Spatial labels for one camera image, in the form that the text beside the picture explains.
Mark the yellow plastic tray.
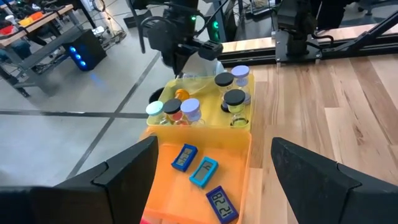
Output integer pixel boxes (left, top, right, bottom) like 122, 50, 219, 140
146, 73, 256, 131

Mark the black hourglass red sand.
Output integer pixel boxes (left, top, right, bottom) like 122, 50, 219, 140
162, 98, 187, 126

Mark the orange plastic tray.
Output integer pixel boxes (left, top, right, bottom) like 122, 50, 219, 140
139, 126, 252, 224

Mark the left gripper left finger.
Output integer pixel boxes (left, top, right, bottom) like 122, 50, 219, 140
54, 136, 159, 224

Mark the mint green hourglass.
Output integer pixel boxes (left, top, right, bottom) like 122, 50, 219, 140
145, 100, 170, 126

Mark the blue digital clock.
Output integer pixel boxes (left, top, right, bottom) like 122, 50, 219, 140
170, 143, 199, 173

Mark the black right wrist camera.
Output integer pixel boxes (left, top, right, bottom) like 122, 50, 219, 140
198, 40, 224, 62

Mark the purple hourglass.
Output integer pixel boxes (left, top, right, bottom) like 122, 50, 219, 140
231, 65, 252, 106
180, 98, 206, 126

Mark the wooden background workbench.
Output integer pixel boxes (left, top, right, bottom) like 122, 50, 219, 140
0, 3, 98, 98

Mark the black table frame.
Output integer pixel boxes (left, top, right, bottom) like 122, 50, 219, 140
217, 11, 398, 68

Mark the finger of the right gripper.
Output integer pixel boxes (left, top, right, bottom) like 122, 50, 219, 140
172, 51, 190, 78

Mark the navy digital clock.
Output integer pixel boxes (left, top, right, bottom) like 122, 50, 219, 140
205, 185, 240, 224

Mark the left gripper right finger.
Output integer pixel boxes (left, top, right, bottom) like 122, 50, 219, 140
270, 137, 362, 224

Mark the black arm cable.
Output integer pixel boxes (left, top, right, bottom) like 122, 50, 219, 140
137, 16, 177, 54

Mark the black electronics box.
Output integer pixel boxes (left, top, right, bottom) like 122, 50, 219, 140
63, 29, 108, 72

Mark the teal digital clock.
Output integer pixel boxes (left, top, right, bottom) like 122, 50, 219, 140
188, 156, 220, 189

